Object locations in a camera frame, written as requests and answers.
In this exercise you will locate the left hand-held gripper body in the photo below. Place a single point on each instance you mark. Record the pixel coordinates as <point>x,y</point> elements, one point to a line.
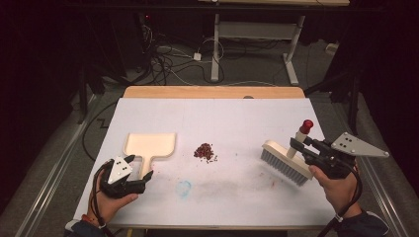
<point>120,169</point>

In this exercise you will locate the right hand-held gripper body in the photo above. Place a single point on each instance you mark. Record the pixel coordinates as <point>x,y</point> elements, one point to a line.
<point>332,161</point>

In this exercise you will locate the cream brush with grey bristles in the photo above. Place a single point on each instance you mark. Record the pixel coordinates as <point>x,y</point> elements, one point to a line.
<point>280,154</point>

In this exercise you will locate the cream dustpan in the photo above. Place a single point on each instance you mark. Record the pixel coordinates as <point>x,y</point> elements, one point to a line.
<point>150,144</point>

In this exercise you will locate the pile of red beans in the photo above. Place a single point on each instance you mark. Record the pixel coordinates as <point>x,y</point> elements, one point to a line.
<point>204,152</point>

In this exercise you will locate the person's right hand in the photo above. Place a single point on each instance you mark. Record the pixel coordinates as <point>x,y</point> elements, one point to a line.
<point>342,194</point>

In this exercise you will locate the person's left hand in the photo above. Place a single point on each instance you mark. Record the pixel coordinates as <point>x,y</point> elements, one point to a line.
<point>105,205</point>

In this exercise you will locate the black metal stand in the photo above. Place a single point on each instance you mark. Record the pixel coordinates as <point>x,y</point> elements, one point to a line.
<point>353,98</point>
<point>83,98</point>

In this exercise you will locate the white power adapter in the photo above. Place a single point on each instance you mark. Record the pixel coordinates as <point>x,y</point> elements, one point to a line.
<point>197,56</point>

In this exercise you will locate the black computer tower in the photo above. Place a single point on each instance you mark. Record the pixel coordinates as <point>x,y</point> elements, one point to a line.
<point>131,36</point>

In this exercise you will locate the metal floor rail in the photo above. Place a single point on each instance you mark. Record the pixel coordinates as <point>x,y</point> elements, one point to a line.
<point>56,164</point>
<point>382,197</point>

